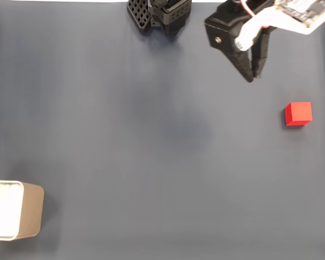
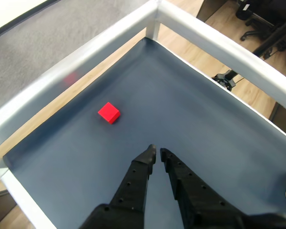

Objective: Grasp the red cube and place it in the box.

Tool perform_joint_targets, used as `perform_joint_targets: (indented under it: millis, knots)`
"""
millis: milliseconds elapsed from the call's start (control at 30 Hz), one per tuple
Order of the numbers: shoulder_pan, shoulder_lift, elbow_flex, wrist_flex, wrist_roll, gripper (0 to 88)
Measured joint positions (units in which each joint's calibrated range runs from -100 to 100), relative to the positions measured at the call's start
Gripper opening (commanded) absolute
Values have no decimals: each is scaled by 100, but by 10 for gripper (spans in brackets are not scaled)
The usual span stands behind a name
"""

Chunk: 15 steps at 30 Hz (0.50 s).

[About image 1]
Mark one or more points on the red cube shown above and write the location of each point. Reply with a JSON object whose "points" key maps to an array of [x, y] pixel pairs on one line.
{"points": [[300, 115]]}

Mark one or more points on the beige metal tin box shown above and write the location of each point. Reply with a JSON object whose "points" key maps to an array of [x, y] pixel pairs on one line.
{"points": [[32, 211]]}

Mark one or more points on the white tissue paper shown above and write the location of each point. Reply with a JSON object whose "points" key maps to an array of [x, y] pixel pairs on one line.
{"points": [[2, 211]]}

